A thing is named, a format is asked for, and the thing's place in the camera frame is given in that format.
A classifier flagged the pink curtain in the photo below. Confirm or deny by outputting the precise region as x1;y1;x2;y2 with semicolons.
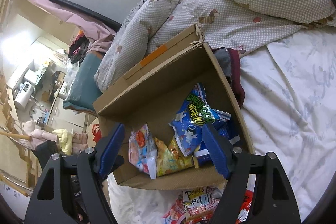
27;0;116;54

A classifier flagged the teal cushioned bench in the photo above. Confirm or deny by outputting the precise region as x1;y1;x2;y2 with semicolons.
63;51;104;116

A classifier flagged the pink puffy jacket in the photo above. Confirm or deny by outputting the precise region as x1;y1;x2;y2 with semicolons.
22;120;89;155

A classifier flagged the yellow snack bag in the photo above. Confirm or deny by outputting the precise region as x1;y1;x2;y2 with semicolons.
154;138;194;177

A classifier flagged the dark clothes pile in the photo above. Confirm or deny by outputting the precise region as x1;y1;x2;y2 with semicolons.
68;31;90;65

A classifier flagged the red white shrimp chip bag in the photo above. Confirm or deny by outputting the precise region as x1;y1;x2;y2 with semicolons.
128;124;158;180

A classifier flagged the brown cardboard box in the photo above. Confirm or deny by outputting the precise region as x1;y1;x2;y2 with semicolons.
92;23;256;191

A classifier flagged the checkered beige duvet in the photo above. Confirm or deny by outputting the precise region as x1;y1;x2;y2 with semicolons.
94;0;335;92

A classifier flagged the maroon garment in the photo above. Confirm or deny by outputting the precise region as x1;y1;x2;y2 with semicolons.
214;48;245;108

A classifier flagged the blue Lonely God snack bag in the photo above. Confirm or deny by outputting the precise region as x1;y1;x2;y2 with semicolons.
170;83;231;156

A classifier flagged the white water heater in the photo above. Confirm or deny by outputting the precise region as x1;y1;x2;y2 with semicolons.
14;81;34;110

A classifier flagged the white red rice cracker bag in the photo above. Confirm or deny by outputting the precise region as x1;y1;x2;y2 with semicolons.
162;197;211;224

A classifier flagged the white Dows Life snack bag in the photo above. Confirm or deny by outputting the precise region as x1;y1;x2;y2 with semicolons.
183;186;223;215

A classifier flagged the red Wangzai milk candy bag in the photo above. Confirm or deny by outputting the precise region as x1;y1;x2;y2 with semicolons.
235;189;253;224

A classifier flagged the red tote bag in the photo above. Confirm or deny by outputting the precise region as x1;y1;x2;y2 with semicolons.
92;124;102;143

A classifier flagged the white floral bed sheet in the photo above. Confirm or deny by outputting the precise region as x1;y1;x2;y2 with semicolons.
107;27;336;224

